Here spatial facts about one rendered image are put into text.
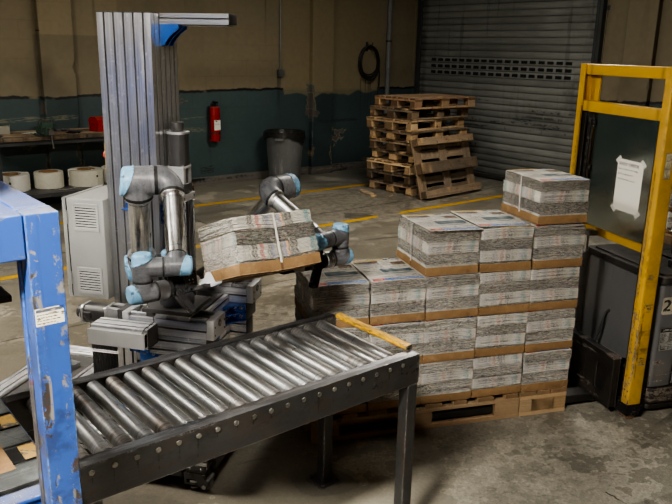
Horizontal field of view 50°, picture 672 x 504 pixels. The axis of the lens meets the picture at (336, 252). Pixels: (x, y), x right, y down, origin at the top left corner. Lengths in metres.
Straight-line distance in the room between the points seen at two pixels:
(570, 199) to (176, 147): 1.96
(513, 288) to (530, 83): 7.54
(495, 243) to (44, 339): 2.49
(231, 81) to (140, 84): 7.40
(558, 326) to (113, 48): 2.58
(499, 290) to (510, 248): 0.22
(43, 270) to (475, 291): 2.49
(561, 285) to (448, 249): 0.70
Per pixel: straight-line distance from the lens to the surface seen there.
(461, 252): 3.62
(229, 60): 10.61
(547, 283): 3.92
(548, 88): 10.99
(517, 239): 3.75
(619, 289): 4.43
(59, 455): 1.86
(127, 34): 3.29
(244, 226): 2.76
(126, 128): 3.32
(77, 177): 9.14
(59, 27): 9.53
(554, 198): 3.82
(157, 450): 2.22
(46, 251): 1.68
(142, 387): 2.54
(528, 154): 11.22
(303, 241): 2.90
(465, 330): 3.76
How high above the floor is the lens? 1.89
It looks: 16 degrees down
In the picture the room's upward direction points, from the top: 1 degrees clockwise
